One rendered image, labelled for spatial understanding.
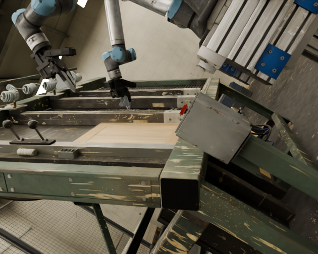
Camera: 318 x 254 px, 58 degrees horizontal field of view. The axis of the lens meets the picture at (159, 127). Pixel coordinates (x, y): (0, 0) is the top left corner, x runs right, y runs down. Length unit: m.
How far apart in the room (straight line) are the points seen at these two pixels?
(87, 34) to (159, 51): 1.75
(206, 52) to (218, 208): 0.49
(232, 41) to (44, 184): 0.77
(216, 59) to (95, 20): 6.35
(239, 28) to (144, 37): 5.91
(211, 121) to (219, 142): 0.06
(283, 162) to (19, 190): 0.85
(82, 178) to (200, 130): 0.41
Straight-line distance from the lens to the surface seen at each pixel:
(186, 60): 6.65
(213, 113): 0.76
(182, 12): 1.51
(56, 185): 1.02
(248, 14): 0.99
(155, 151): 1.10
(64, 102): 2.20
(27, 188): 1.09
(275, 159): 0.84
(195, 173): 0.86
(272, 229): 0.92
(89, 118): 1.64
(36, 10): 1.18
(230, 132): 0.78
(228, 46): 0.97
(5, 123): 1.32
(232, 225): 0.91
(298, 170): 0.87
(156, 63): 6.72
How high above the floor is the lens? 0.93
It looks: 3 degrees up
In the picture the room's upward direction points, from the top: 60 degrees counter-clockwise
